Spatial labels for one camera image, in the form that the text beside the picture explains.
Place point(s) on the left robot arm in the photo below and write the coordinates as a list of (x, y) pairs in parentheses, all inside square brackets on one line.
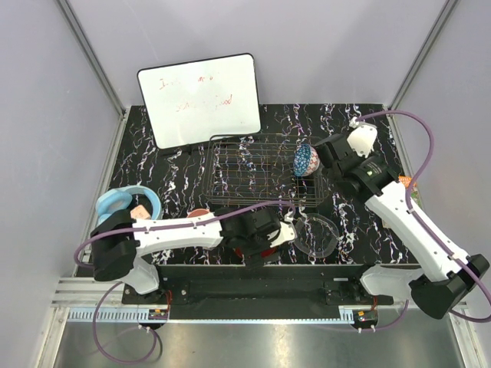
[(120, 242)]

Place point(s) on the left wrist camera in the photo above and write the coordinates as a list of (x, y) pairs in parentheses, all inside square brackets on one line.
[(286, 233)]

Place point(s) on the whiteboard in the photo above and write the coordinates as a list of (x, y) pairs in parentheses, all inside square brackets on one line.
[(192, 102)]

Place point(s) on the clear glass plate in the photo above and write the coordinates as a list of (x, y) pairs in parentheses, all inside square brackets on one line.
[(316, 235)]

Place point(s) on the pink dice cube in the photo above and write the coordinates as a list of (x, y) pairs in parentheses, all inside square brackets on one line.
[(140, 212)]

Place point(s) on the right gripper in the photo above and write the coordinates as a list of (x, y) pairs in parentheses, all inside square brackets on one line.
[(360, 157)]

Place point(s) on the red floral plate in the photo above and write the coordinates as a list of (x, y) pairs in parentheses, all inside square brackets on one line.
[(264, 254)]

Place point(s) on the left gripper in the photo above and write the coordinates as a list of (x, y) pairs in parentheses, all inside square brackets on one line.
[(253, 257)]

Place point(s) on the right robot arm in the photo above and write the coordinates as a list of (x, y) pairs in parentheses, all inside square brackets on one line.
[(447, 273)]

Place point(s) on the blue patterned bowl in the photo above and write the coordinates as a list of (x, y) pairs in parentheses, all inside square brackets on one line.
[(306, 161)]

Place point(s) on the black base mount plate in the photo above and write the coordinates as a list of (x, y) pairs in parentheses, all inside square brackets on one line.
[(273, 292)]

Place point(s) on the wire dish rack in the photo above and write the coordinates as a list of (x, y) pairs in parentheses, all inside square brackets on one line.
[(243, 170)]

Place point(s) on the pink tumbler cup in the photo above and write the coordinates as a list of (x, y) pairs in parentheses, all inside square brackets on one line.
[(197, 213)]

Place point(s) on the light blue headphones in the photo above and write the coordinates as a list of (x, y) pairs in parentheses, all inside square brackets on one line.
[(121, 198)]

